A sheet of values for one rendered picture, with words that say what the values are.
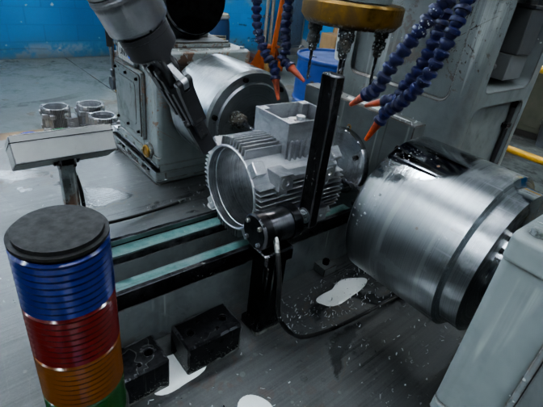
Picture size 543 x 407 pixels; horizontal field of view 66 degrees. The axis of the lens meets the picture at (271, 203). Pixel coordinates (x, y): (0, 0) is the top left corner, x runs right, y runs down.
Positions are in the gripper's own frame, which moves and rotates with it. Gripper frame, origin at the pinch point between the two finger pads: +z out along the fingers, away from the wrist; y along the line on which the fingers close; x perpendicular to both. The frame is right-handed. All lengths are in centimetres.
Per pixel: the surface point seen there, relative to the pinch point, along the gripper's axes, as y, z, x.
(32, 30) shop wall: 547, 107, -34
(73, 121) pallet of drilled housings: 245, 95, 7
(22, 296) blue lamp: -37, -24, 26
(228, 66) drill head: 21.2, 4.5, -19.7
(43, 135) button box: 14.8, -8.9, 20.2
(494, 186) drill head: -42.5, 4.4, -18.9
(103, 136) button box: 13.9, -2.9, 12.6
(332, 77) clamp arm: -20.2, -8.2, -15.0
